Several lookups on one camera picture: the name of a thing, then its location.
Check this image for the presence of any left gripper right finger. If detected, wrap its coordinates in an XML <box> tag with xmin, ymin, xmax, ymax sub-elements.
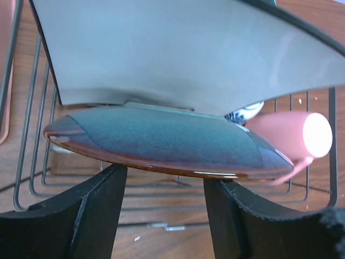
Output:
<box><xmin>204</xmin><ymin>179</ymin><xmax>344</xmax><ymax>258</ymax></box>

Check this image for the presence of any black wire dish rack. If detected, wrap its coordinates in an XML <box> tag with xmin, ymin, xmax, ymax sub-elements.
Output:
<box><xmin>10</xmin><ymin>1</ymin><xmax>337</xmax><ymax>212</ymax></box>

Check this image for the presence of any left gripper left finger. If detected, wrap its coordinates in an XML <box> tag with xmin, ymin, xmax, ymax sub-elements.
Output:
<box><xmin>1</xmin><ymin>165</ymin><xmax>127</xmax><ymax>258</ymax></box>

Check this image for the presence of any white square plate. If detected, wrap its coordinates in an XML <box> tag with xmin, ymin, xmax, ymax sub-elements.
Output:
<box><xmin>30</xmin><ymin>1</ymin><xmax>344</xmax><ymax>116</ymax></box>

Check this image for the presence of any blue floral small bowl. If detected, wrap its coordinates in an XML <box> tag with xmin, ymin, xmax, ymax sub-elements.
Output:
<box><xmin>224</xmin><ymin>101</ymin><xmax>265</xmax><ymax>125</ymax></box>

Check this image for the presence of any pink mug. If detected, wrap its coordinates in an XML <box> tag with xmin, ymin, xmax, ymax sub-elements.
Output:
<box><xmin>245</xmin><ymin>111</ymin><xmax>333</xmax><ymax>186</ymax></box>

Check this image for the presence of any dark teal blossom plate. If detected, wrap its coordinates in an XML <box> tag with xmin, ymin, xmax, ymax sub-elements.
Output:
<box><xmin>43</xmin><ymin>105</ymin><xmax>293</xmax><ymax>179</ymax></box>

